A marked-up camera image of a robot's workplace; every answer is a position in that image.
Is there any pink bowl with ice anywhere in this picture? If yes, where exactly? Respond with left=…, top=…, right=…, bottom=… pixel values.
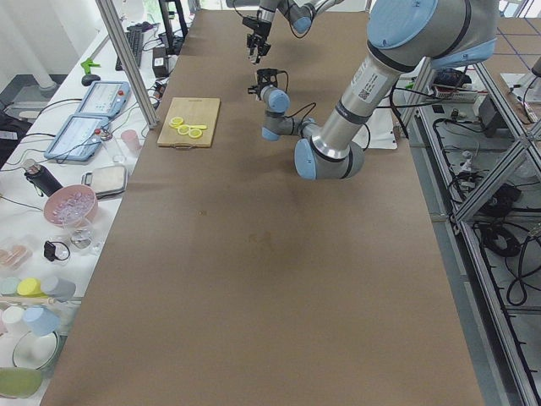
left=43, top=184, right=98, bottom=227

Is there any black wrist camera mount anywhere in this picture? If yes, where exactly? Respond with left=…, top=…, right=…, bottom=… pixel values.
left=256, top=68, right=281, bottom=89

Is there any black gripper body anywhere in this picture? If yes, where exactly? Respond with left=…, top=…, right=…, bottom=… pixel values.
left=256, top=85, right=275, bottom=100
left=249, top=19, right=271, bottom=41

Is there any upper teach pendant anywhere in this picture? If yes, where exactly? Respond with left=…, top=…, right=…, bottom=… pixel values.
left=76, top=80, right=131, bottom=118

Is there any green bowl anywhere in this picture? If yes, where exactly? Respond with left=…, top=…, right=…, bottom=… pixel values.
left=1, top=367, right=43, bottom=398

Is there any light blue cup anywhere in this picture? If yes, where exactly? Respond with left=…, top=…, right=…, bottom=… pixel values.
left=23, top=306, right=60, bottom=337

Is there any teach pendant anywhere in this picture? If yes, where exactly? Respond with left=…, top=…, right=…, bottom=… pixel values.
left=76, top=80, right=131, bottom=118
left=44, top=114, right=110, bottom=163

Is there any pink plastic cup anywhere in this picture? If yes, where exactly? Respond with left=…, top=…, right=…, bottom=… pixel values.
left=121, top=129, right=141, bottom=155

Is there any aluminium frame post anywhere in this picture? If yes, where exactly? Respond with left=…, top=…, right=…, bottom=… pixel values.
left=96, top=0, right=158, bottom=129

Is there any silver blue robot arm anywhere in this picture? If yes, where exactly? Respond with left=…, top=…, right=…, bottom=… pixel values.
left=242, top=0, right=342, bottom=64
left=249, top=0, right=500, bottom=179

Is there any yellow cup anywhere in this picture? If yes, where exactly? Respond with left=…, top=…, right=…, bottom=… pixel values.
left=17, top=277, right=46, bottom=298

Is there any metal lunch box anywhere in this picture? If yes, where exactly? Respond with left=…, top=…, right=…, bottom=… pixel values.
left=81, top=165, right=128, bottom=199

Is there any grey cup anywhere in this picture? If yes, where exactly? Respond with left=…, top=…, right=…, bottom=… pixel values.
left=41, top=276, right=76, bottom=302

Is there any middle lemon slice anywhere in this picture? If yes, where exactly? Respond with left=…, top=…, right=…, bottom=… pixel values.
left=177, top=124, right=190, bottom=135

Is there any clear glass shaker cup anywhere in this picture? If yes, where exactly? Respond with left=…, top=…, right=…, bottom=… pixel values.
left=249, top=47, right=260, bottom=65

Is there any wine glass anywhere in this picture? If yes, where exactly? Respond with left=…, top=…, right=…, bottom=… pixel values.
left=62, top=213, right=94, bottom=250

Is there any lower teach pendant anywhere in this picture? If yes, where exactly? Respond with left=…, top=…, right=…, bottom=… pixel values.
left=44, top=114, right=110, bottom=163

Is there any black water bottle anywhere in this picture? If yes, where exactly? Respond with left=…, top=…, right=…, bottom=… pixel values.
left=23, top=159, right=63, bottom=196

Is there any lemon slice near handle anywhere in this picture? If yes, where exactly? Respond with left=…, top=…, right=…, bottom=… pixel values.
left=188, top=129, right=203, bottom=140

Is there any wooden cutting board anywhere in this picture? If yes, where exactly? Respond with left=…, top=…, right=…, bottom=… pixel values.
left=156, top=97, right=221, bottom=149

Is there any black keyboard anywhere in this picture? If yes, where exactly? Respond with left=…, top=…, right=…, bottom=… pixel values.
left=124, top=26, right=144, bottom=67

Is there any lemon slice far end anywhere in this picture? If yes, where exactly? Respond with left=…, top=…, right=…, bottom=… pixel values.
left=169, top=117, right=184, bottom=128

